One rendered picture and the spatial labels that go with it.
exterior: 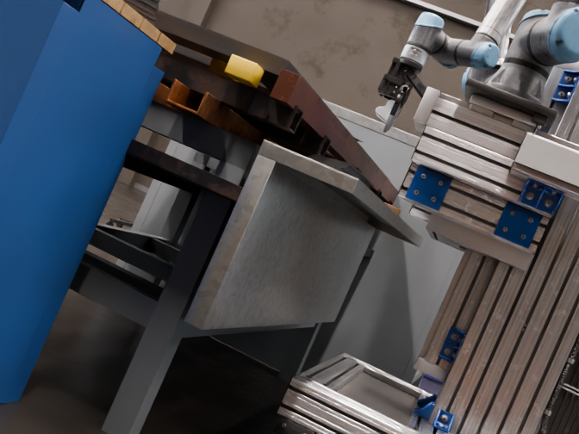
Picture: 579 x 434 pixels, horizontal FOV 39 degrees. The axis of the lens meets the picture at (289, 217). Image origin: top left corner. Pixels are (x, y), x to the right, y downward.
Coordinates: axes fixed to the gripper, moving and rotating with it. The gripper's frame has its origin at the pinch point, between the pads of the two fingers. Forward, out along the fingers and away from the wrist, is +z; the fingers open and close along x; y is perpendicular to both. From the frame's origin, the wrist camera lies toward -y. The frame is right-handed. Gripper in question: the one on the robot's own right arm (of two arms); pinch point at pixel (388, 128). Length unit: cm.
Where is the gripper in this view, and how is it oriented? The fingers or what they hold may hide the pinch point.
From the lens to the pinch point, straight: 240.5
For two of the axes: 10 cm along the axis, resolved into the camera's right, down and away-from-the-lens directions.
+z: -4.3, 9.0, -0.2
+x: -1.8, -1.1, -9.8
